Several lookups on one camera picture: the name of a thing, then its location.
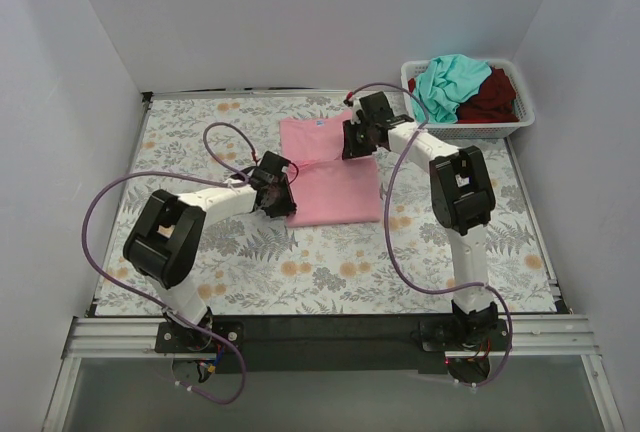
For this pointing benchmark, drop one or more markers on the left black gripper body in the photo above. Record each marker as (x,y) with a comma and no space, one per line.
(282,197)

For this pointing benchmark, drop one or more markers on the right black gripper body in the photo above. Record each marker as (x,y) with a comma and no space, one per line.
(355,141)

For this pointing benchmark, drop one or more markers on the pink t shirt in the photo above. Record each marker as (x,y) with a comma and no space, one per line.
(328,190)

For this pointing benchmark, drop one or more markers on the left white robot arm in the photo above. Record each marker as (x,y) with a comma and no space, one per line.
(164,241)

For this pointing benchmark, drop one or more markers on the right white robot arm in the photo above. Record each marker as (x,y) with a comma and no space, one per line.
(462,198)

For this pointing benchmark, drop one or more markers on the floral table mat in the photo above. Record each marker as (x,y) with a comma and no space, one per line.
(251,264)

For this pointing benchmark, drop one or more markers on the teal t shirt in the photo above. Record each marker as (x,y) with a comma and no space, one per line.
(448,82)

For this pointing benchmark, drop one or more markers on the dark red t shirt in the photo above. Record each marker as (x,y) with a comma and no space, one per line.
(494,103)

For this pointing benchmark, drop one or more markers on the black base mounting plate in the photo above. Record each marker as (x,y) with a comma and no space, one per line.
(431,344)

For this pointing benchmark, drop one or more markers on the aluminium frame rail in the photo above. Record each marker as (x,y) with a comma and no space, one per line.
(97,338)

